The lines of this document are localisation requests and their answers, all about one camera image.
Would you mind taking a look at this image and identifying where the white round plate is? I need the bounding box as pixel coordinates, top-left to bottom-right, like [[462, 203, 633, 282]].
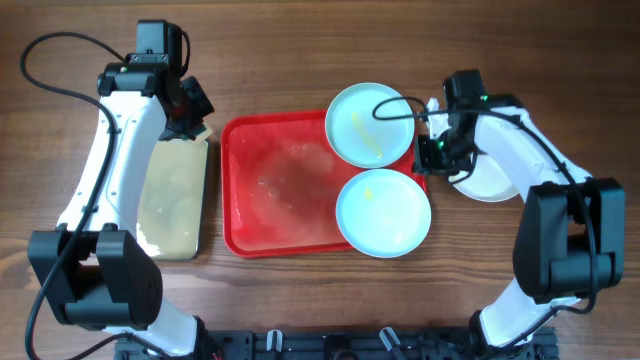
[[448, 154, 519, 203]]

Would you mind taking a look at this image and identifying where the light blue plate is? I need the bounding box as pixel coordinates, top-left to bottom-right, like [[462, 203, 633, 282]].
[[325, 82, 415, 169], [335, 169, 432, 259]]

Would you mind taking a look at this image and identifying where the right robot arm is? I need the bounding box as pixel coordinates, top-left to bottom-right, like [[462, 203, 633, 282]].
[[413, 70, 625, 355]]

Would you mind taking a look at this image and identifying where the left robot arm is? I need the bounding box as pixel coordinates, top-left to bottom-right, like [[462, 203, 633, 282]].
[[24, 20, 220, 359]]

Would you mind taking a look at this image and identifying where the black tray with water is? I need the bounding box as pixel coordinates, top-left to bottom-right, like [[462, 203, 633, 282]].
[[136, 140, 209, 261]]

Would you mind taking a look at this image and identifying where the red plastic tray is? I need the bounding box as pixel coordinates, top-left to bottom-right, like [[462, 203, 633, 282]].
[[221, 110, 427, 258]]

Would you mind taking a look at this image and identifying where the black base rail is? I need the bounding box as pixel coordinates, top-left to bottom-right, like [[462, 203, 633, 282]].
[[113, 325, 559, 360]]

